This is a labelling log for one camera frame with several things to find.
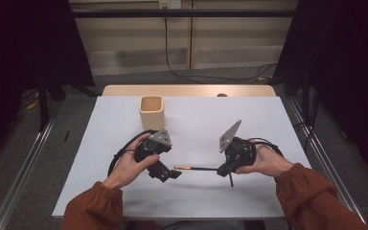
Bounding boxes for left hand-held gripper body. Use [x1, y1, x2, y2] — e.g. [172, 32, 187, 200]
[134, 128, 173, 176]

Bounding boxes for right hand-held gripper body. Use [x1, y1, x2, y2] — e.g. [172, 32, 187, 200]
[218, 120, 258, 167]

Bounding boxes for black pencil with orange end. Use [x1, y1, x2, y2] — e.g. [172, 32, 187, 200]
[173, 165, 219, 173]

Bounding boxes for beige square pen holder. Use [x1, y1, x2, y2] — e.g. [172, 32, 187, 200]
[138, 95, 166, 132]

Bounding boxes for person's right hand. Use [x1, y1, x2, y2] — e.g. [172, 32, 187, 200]
[235, 138, 295, 178]

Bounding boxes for person's left hand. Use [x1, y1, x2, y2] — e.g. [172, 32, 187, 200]
[102, 133, 161, 190]

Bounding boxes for white sheet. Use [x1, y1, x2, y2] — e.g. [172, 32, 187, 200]
[51, 95, 312, 221]

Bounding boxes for wooden table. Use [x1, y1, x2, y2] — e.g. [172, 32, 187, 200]
[101, 84, 277, 98]

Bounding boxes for black horizontal bar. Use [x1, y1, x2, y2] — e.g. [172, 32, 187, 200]
[71, 9, 298, 18]

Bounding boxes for yellow floor tape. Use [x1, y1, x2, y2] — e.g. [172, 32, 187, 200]
[25, 99, 40, 111]

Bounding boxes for black curtain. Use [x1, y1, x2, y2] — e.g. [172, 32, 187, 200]
[272, 0, 368, 186]
[0, 0, 95, 171]

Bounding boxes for right hand-held gripper cable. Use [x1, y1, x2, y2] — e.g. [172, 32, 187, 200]
[251, 137, 285, 157]

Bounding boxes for hand-held gripper cable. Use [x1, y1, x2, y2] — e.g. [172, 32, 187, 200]
[107, 128, 158, 177]
[251, 137, 285, 157]

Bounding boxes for left hand-held gripper cable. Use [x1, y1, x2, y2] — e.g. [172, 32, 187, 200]
[107, 128, 158, 177]

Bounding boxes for black floor cables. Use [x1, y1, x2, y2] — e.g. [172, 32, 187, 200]
[295, 92, 319, 151]

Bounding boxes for metal floor rail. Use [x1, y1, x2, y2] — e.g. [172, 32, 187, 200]
[0, 104, 63, 230]
[287, 97, 368, 230]

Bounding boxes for black stand post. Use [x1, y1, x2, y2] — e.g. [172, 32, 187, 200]
[301, 70, 311, 123]
[36, 73, 51, 132]

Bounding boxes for long black wall cable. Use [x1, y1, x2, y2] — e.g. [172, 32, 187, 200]
[163, 8, 279, 84]

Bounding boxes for white wall socket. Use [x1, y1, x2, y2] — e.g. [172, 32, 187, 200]
[158, 0, 182, 10]

